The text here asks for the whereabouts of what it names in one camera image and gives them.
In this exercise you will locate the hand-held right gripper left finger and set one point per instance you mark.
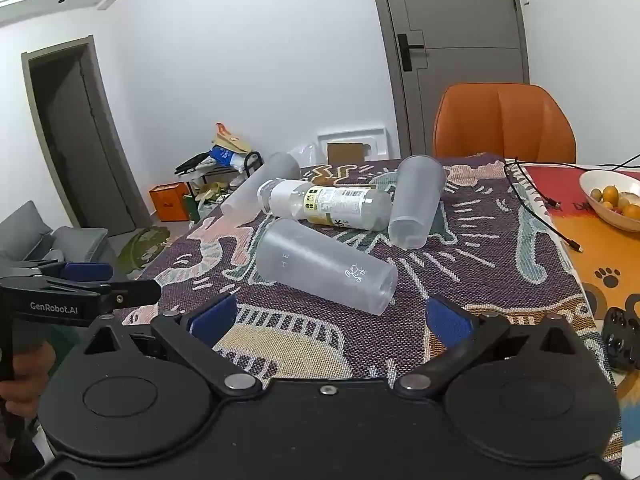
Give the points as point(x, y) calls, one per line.
point(212, 319)

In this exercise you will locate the orange chair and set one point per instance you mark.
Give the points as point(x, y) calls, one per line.
point(500, 120)

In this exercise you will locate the green leaf rug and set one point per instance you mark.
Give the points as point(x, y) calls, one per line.
point(142, 250)

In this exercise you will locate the grey door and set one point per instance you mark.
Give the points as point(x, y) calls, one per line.
point(450, 15)

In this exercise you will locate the blue white packet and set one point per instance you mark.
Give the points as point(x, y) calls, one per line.
point(225, 156)

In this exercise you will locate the pile of small oranges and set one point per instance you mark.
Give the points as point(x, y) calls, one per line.
point(610, 194)

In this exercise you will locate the grey sofa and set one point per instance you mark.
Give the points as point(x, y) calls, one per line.
point(30, 237)

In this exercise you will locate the white foam board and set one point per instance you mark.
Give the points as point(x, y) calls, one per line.
point(350, 136)

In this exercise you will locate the printed woven blanket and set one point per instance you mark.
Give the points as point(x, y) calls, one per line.
point(480, 270)

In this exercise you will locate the person's left hand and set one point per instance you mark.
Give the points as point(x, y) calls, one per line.
point(32, 370)

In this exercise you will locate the white bowl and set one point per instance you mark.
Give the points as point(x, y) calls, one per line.
point(617, 220)

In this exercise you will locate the black device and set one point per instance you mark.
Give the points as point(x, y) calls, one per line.
point(620, 332)

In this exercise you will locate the brown cardboard box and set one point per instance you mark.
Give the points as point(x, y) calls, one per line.
point(345, 152)

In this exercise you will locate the clear plastic bottle yellow label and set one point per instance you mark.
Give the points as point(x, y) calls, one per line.
point(340, 205)

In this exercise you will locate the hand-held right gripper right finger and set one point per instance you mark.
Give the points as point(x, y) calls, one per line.
point(450, 322)

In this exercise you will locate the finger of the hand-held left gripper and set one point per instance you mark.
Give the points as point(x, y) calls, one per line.
point(137, 292)
point(87, 271)

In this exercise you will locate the dark door frame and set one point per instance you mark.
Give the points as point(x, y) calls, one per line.
point(30, 110)

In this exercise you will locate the black metal rack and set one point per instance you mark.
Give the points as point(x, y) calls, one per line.
point(210, 172)

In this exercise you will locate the orange paw print mat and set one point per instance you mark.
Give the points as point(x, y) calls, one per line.
point(590, 255)

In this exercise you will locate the frosted plastic cup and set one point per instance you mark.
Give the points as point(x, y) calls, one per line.
point(415, 200)
point(262, 180)
point(325, 267)

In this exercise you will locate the orange box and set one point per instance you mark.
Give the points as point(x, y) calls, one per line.
point(170, 203)

